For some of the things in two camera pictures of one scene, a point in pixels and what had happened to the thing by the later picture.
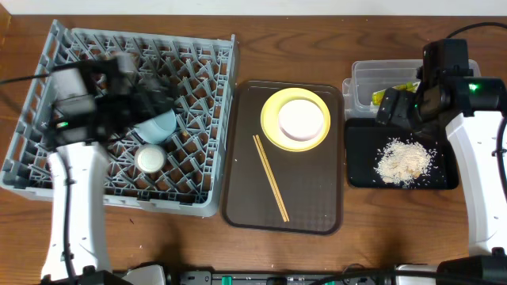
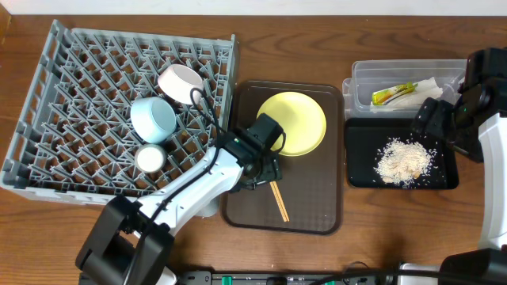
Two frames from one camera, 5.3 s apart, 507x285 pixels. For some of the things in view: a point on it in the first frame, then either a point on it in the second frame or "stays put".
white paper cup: [150, 158] stays put
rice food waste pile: [405, 162] stays put
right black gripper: [403, 99] to [440, 110]
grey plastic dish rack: [192, 73] stays put
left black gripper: [146, 101] to [268, 171]
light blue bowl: [156, 131] stays put
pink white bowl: [301, 120] to [177, 82]
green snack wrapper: [378, 96] stays put
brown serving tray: [310, 182] stays put
